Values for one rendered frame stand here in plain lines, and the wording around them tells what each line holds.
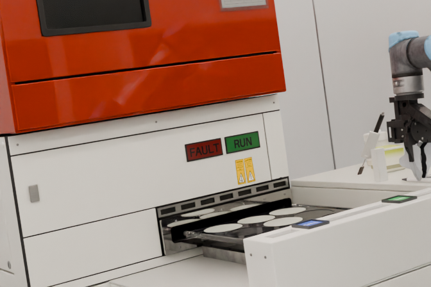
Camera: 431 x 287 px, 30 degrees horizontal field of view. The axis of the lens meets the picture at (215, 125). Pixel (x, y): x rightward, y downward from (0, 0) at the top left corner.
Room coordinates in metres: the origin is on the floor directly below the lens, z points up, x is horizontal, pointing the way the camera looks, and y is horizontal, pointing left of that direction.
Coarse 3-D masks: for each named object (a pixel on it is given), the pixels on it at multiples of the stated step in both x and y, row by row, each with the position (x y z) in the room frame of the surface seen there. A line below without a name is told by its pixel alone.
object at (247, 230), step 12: (252, 216) 2.19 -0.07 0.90; (276, 216) 2.14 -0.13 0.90; (288, 216) 2.11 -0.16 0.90; (300, 216) 2.09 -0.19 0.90; (312, 216) 2.07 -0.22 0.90; (324, 216) 2.04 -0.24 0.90; (204, 228) 2.11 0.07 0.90; (240, 228) 2.03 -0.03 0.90; (252, 228) 2.02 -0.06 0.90; (264, 228) 1.99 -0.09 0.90; (276, 228) 1.97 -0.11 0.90
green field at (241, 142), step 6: (228, 138) 2.23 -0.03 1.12; (234, 138) 2.24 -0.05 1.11; (240, 138) 2.25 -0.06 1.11; (246, 138) 2.26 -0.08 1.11; (252, 138) 2.27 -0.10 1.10; (228, 144) 2.23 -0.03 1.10; (234, 144) 2.24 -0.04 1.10; (240, 144) 2.25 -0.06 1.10; (246, 144) 2.26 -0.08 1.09; (252, 144) 2.27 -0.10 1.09; (258, 144) 2.28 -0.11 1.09; (228, 150) 2.23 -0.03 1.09; (234, 150) 2.24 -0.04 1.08
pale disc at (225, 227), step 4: (224, 224) 2.12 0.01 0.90; (228, 224) 2.11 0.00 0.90; (232, 224) 2.11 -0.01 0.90; (236, 224) 2.10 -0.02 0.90; (240, 224) 2.09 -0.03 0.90; (208, 228) 2.10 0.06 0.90; (212, 228) 2.09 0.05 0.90; (216, 228) 2.08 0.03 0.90; (220, 228) 2.07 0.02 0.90; (224, 228) 2.07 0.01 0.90; (228, 228) 2.06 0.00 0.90; (232, 228) 2.05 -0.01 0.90; (236, 228) 2.04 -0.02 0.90; (208, 232) 2.04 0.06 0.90; (212, 232) 2.04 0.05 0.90; (216, 232) 2.03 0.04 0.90
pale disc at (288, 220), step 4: (272, 220) 2.08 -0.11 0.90; (276, 220) 2.07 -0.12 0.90; (280, 220) 2.06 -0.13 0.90; (284, 220) 2.05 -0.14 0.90; (288, 220) 2.04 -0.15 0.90; (292, 220) 2.03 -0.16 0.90; (296, 220) 2.02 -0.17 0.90; (300, 220) 2.02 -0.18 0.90; (264, 224) 2.04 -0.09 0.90; (268, 224) 2.03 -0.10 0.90; (272, 224) 2.02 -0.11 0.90; (276, 224) 2.02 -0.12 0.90; (280, 224) 2.01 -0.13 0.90; (284, 224) 2.00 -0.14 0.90; (288, 224) 1.99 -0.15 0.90
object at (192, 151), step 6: (198, 144) 2.17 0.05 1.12; (204, 144) 2.18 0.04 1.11; (210, 144) 2.20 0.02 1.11; (216, 144) 2.21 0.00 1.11; (192, 150) 2.16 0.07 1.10; (198, 150) 2.17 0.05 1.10; (204, 150) 2.18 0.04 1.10; (210, 150) 2.19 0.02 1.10; (216, 150) 2.20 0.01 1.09; (192, 156) 2.16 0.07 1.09; (198, 156) 2.17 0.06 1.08; (204, 156) 2.18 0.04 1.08
